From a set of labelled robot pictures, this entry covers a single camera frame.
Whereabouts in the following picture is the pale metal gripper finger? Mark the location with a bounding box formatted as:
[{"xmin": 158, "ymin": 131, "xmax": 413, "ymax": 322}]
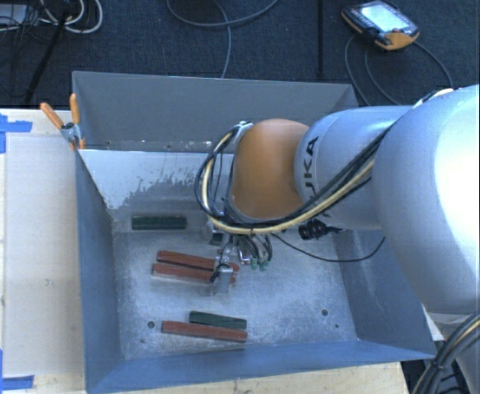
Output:
[
  {"xmin": 222, "ymin": 265, "xmax": 235, "ymax": 295},
  {"xmin": 213, "ymin": 265, "xmax": 226, "ymax": 296}
]

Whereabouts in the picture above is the dark green flat block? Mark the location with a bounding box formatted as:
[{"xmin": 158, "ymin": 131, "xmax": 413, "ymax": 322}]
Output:
[
  {"xmin": 188, "ymin": 310, "xmax": 249, "ymax": 331},
  {"xmin": 130, "ymin": 215, "xmax": 189, "ymax": 231}
]

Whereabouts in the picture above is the red-brown flat block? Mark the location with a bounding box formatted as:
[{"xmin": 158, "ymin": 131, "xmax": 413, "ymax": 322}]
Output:
[
  {"xmin": 150, "ymin": 262, "xmax": 237, "ymax": 287},
  {"xmin": 156, "ymin": 249, "xmax": 241, "ymax": 273},
  {"xmin": 160, "ymin": 319, "xmax": 249, "ymax": 344}
]

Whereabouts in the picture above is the grey metal bin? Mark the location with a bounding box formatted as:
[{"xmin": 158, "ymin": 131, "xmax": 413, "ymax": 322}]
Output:
[{"xmin": 71, "ymin": 71, "xmax": 437, "ymax": 394}]

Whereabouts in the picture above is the black cylinder on white bracket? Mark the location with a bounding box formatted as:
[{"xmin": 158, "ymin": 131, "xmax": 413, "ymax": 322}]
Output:
[{"xmin": 298, "ymin": 216, "xmax": 345, "ymax": 241}]

